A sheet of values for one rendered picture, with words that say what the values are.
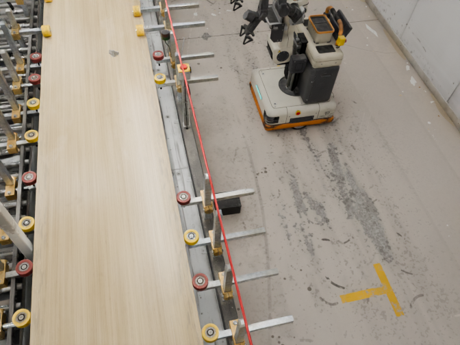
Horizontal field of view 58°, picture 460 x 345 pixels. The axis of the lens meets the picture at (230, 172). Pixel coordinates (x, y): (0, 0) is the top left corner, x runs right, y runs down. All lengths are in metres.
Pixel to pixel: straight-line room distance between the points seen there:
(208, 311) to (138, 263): 0.48
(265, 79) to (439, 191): 1.80
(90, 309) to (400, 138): 3.12
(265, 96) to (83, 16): 1.63
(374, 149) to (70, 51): 2.68
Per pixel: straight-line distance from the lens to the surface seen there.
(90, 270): 2.21
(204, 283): 2.11
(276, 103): 3.74
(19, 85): 3.21
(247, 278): 2.21
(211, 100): 4.10
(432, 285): 3.49
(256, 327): 2.14
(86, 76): 3.09
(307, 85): 3.64
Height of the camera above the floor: 2.88
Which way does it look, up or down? 54 degrees down
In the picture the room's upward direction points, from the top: 5 degrees clockwise
